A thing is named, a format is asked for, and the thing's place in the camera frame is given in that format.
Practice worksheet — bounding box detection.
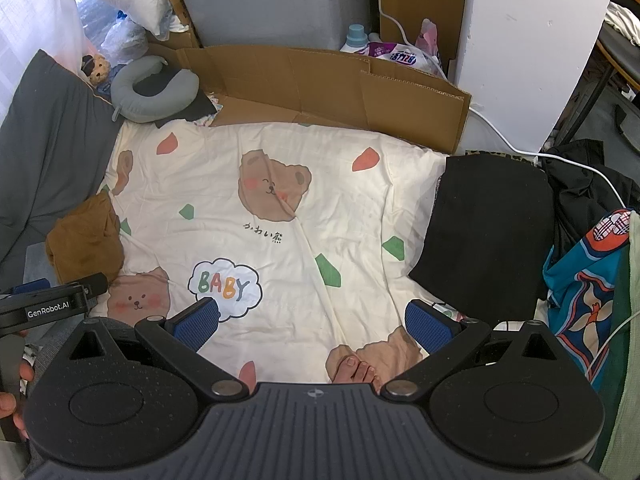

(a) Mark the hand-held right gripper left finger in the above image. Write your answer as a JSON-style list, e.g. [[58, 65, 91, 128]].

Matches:
[[67, 296, 251, 403]]

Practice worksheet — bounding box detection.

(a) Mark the person's foot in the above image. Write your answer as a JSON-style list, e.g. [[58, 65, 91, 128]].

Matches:
[[334, 354, 377, 386]]

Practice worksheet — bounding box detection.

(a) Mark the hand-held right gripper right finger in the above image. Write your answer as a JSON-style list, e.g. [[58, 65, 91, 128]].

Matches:
[[380, 298, 559, 403]]

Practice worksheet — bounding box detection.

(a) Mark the purple white detergent refill bag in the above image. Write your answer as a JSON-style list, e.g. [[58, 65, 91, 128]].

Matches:
[[367, 41, 446, 78]]

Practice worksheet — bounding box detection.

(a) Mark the black jacket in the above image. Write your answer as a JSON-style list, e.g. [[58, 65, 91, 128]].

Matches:
[[542, 139, 640, 261]]

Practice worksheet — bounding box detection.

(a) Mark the cream cloth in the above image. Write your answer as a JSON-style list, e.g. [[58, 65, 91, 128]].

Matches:
[[602, 2, 640, 46]]

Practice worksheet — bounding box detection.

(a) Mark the pink packet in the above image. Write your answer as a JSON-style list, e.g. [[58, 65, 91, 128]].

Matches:
[[415, 19, 441, 56]]

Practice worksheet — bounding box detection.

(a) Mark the teal patterned cloth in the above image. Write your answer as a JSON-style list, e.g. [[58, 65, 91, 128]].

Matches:
[[542, 208, 633, 391]]

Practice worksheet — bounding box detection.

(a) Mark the small cardboard box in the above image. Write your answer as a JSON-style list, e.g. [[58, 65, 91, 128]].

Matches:
[[145, 0, 201, 51]]

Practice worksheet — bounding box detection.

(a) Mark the floral white cloth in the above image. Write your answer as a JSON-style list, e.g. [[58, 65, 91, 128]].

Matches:
[[192, 92, 223, 128]]

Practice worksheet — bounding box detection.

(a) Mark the dark grey cushion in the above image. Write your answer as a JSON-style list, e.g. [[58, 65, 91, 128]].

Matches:
[[0, 50, 123, 281]]

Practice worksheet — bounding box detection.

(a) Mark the grey wrapped panel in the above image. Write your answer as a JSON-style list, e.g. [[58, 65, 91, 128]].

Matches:
[[167, 0, 383, 51]]

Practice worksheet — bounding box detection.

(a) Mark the leopard print cloth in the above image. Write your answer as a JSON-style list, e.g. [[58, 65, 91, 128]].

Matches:
[[465, 149, 538, 162]]

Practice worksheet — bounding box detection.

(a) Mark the flat cardboard sheet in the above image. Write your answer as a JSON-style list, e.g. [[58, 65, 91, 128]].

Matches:
[[145, 42, 473, 156]]

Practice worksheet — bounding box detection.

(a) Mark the white sheer curtain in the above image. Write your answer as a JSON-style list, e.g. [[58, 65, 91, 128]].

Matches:
[[0, 0, 86, 126]]

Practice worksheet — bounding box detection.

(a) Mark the colourful patterned cloth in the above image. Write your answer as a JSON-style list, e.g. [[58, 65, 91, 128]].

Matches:
[[437, 301, 468, 322]]

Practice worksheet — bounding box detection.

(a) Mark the brown printed t-shirt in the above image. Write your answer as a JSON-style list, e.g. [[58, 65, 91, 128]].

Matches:
[[46, 192, 126, 286]]

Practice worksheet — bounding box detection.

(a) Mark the detergent bottle with blue cap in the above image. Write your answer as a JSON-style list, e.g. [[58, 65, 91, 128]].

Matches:
[[340, 24, 371, 53]]

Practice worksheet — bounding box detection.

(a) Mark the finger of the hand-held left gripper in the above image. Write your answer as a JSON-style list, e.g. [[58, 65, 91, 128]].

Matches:
[[10, 278, 52, 297], [79, 273, 109, 307]]

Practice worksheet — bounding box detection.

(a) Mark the black knitted garment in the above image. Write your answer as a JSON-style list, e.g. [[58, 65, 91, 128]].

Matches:
[[409, 154, 556, 318]]

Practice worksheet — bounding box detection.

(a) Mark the person's left hand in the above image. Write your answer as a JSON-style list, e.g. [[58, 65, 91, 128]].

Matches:
[[0, 360, 37, 444]]

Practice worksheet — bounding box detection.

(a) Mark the grey neck pillow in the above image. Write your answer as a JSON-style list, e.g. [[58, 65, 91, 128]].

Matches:
[[110, 55, 201, 123]]

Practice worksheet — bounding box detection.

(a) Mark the bear print blanket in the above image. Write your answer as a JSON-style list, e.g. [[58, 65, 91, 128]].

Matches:
[[97, 122, 501, 396]]

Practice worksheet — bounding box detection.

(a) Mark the black cloth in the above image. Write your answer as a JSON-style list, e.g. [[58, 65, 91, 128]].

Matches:
[[135, 67, 223, 128]]

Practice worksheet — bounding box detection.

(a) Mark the teddy bear toy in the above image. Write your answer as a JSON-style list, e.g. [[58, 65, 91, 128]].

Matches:
[[80, 54, 113, 93]]

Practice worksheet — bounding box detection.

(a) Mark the clear plastic bag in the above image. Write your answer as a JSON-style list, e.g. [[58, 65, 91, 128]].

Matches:
[[100, 10, 148, 63]]

